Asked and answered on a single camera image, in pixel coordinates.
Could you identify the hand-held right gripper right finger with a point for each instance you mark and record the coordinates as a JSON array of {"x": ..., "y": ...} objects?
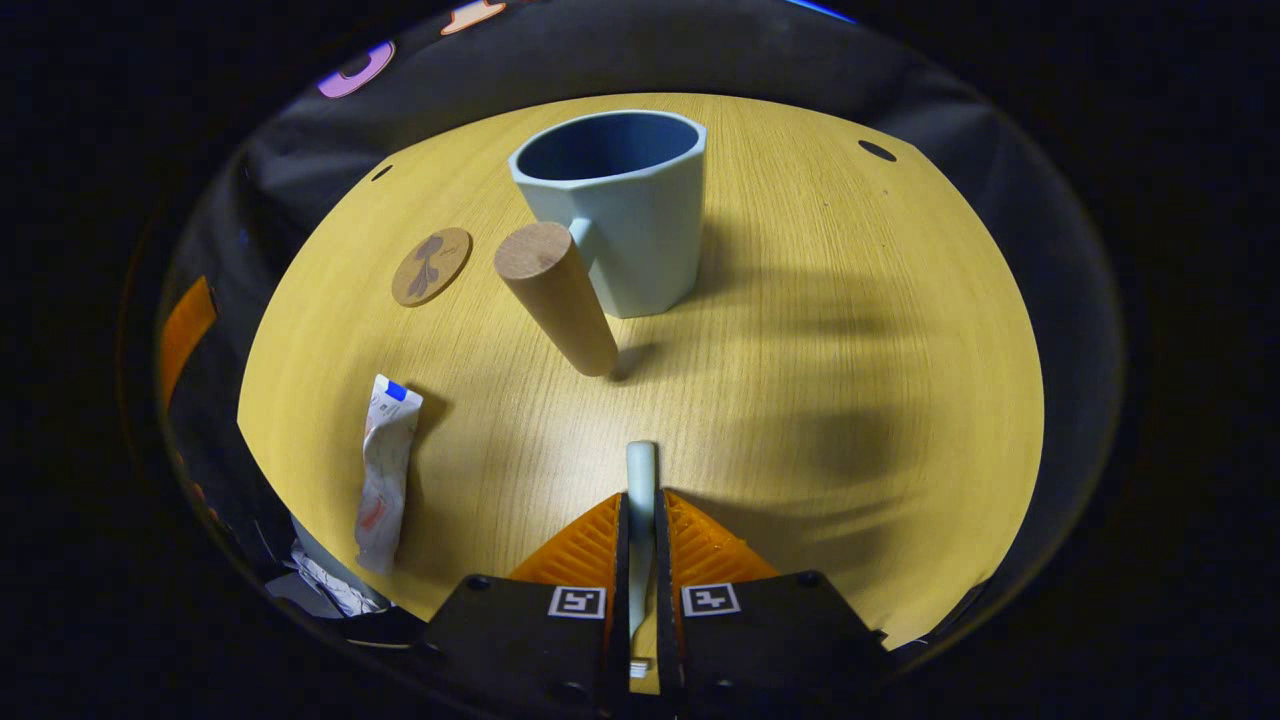
[{"x": 663, "y": 570}]

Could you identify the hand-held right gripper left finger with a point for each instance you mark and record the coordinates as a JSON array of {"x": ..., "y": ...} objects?
[{"x": 622, "y": 560}]

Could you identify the wooden desktop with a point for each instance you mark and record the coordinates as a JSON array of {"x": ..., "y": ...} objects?
[{"x": 800, "y": 400}]

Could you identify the pale green toothbrush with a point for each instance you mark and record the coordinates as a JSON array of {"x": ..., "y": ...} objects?
[{"x": 641, "y": 480}]

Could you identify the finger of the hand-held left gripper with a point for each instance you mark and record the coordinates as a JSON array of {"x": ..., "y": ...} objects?
[{"x": 185, "y": 335}]

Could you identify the white patterned cloth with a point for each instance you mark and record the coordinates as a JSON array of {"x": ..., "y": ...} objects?
[{"x": 335, "y": 585}]

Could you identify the round brown cork coaster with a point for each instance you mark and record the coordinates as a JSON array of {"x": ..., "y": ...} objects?
[{"x": 431, "y": 266}]

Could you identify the white toothpaste tube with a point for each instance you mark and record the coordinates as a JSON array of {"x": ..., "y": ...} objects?
[{"x": 385, "y": 470}]

